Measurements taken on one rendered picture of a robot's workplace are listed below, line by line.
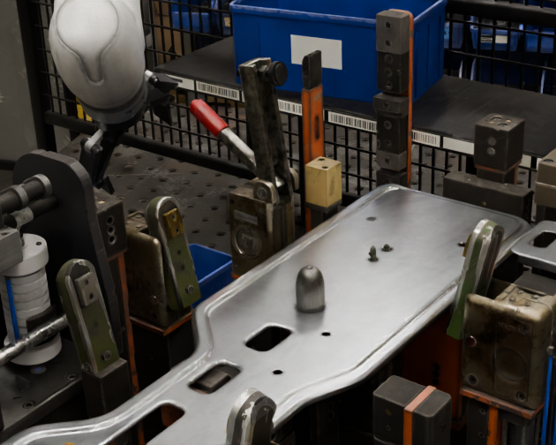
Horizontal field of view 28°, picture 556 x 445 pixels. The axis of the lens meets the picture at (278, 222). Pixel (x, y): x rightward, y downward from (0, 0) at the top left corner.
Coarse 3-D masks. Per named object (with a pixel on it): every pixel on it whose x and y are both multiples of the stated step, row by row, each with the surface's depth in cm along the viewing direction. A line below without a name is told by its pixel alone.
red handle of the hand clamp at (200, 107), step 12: (192, 108) 137; (204, 108) 137; (204, 120) 137; (216, 120) 136; (216, 132) 136; (228, 132) 136; (228, 144) 136; (240, 144) 136; (240, 156) 136; (252, 156) 135; (252, 168) 135; (276, 180) 134
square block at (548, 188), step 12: (552, 156) 140; (540, 168) 139; (552, 168) 138; (540, 180) 140; (552, 180) 138; (540, 192) 140; (552, 192) 139; (540, 204) 141; (552, 204) 140; (540, 216) 142; (552, 216) 141; (540, 240) 143; (552, 240) 142; (552, 276) 144
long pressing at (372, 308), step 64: (384, 192) 146; (320, 256) 131; (384, 256) 130; (448, 256) 130; (192, 320) 119; (256, 320) 119; (320, 320) 118; (384, 320) 118; (256, 384) 108; (320, 384) 108
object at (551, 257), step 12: (540, 228) 135; (552, 228) 135; (528, 240) 133; (516, 252) 130; (528, 252) 130; (540, 252) 130; (552, 252) 130; (528, 264) 130; (540, 264) 128; (552, 264) 127
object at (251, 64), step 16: (240, 64) 129; (256, 64) 130; (272, 64) 127; (256, 80) 128; (272, 80) 127; (256, 96) 129; (272, 96) 131; (256, 112) 130; (272, 112) 132; (256, 128) 131; (272, 128) 133; (256, 144) 132; (272, 144) 133; (256, 160) 133; (272, 160) 132; (272, 176) 132; (288, 176) 135; (288, 192) 136
